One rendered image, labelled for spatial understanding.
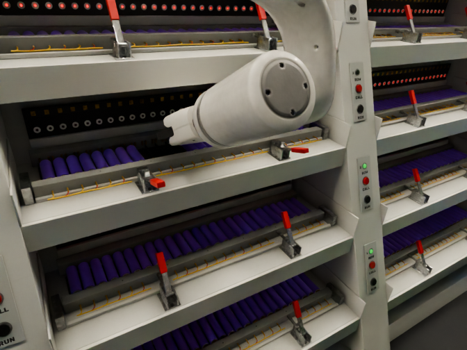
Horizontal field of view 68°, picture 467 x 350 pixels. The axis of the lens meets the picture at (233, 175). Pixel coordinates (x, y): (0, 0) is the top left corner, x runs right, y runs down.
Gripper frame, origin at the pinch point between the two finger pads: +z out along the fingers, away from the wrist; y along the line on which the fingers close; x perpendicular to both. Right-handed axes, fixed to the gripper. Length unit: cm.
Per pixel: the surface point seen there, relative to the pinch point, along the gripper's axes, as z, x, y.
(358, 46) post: -8.4, -11.3, -39.2
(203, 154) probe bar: -2.1, 4.3, -2.4
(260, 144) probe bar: -1.9, 4.5, -14.7
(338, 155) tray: -4.9, 10.3, -31.6
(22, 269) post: -5.2, 14.5, 28.1
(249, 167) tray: -4.7, 8.3, -9.7
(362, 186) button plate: -4.7, 18.3, -37.0
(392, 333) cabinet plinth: 6, 62, -49
